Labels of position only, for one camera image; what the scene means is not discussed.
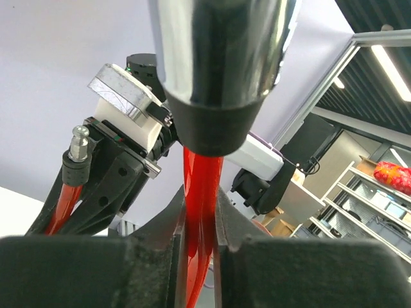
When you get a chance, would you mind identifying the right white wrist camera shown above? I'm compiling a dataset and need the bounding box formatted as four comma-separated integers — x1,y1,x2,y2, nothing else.
88,64,162,152

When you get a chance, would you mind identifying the metal storage shelf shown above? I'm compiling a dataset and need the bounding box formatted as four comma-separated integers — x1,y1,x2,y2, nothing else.
292,163,410,265

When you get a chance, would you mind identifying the right aluminium frame post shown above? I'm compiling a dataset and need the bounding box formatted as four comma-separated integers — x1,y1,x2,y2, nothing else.
272,29,410,147

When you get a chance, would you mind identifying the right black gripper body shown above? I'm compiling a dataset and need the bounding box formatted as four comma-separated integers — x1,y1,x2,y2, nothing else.
83,117,177,179

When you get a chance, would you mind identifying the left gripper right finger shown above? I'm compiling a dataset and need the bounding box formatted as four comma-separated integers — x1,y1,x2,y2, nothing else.
214,191,410,307

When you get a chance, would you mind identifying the red cable lock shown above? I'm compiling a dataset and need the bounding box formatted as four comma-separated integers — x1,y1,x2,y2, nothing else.
43,0,302,308

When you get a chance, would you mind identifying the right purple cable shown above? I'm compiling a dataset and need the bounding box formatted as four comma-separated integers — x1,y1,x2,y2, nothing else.
247,133,280,155

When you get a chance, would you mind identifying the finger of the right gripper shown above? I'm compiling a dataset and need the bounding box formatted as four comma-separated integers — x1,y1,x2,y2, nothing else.
26,142,106,236
57,148,151,235

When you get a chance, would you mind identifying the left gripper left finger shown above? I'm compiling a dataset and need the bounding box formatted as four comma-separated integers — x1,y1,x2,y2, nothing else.
1,189,186,307

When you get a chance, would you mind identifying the red patterned bag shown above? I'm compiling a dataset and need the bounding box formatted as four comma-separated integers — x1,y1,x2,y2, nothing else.
373,161,411,196

